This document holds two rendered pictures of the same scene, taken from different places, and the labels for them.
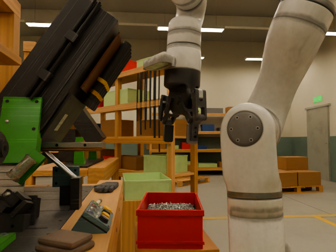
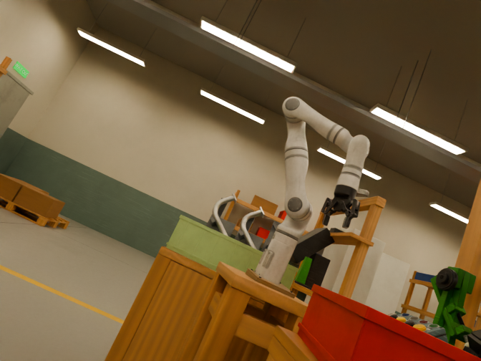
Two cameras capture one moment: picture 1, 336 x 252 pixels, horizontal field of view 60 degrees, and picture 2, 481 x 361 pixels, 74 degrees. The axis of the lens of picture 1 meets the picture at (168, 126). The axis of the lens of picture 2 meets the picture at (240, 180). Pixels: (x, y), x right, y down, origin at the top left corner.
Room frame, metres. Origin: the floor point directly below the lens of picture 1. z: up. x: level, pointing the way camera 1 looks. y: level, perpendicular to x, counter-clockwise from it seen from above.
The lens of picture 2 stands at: (1.71, -0.35, 0.91)
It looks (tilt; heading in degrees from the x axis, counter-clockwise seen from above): 12 degrees up; 182
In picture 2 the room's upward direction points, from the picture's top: 25 degrees clockwise
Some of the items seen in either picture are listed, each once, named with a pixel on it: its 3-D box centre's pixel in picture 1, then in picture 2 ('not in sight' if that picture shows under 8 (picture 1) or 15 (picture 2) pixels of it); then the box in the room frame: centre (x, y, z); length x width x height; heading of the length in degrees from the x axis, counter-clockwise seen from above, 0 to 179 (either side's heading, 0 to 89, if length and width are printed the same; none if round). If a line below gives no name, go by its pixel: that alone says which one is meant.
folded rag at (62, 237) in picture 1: (65, 242); not in sight; (0.65, 0.22, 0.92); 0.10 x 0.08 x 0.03; 65
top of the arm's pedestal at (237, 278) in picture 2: not in sight; (263, 289); (0.50, -0.15, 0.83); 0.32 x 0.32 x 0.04; 11
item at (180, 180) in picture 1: (184, 174); not in sight; (7.82, -0.43, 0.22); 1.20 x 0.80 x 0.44; 135
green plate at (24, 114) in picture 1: (23, 129); not in sight; (0.91, 0.45, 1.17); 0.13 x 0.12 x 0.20; 7
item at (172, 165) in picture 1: (126, 136); not in sight; (4.38, 0.62, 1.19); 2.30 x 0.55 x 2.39; 45
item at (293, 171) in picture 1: (287, 173); not in sight; (6.70, -2.73, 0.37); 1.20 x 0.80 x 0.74; 103
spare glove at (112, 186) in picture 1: (105, 186); not in sight; (1.42, 0.30, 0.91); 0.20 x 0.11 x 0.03; 179
